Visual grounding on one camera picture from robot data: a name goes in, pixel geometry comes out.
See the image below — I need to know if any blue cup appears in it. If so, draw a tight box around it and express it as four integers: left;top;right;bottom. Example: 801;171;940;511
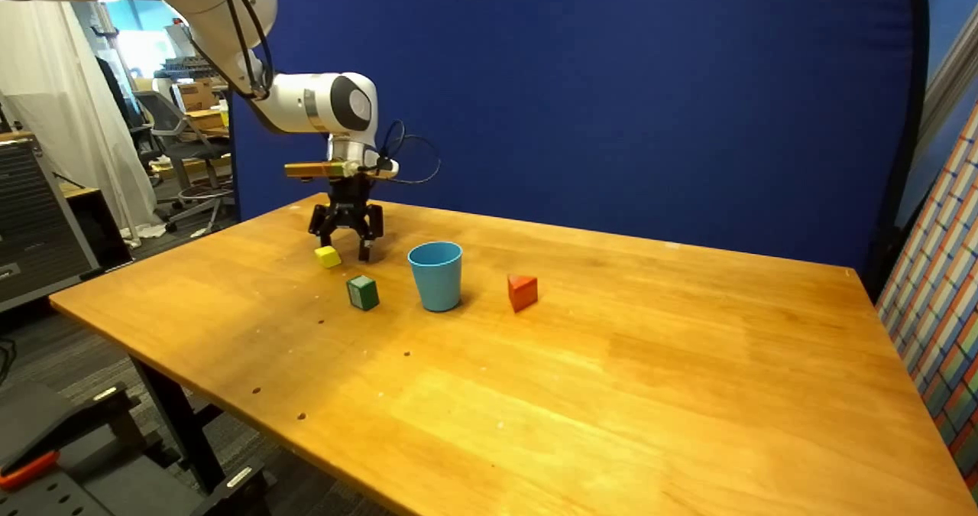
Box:
406;241;465;313

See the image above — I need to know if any orange handled clamp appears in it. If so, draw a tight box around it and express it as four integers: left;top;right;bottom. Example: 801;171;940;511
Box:
0;450;61;492

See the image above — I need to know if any colourful patterned panel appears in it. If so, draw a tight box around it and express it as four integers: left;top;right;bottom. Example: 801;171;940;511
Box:
874;102;978;495

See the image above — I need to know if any white curtain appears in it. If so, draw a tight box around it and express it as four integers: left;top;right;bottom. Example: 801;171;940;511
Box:
0;0;159;235

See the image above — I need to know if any black equipment case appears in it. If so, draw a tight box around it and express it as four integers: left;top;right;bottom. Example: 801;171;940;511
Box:
0;138;102;312

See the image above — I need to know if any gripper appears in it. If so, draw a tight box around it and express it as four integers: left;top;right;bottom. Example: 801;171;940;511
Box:
308;177;385;264

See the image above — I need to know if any red block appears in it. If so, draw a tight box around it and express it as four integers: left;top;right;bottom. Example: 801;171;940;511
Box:
507;274;539;314

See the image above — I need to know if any cardboard box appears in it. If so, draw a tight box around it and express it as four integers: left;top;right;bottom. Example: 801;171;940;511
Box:
175;80;224;113

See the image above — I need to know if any blue backdrop screen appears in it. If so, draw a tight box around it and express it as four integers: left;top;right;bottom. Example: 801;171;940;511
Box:
228;0;931;274

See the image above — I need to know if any green block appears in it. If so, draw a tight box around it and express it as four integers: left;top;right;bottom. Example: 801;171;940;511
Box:
345;274;381;312

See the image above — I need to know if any office chair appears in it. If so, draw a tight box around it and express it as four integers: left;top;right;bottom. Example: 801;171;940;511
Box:
133;89;235;235

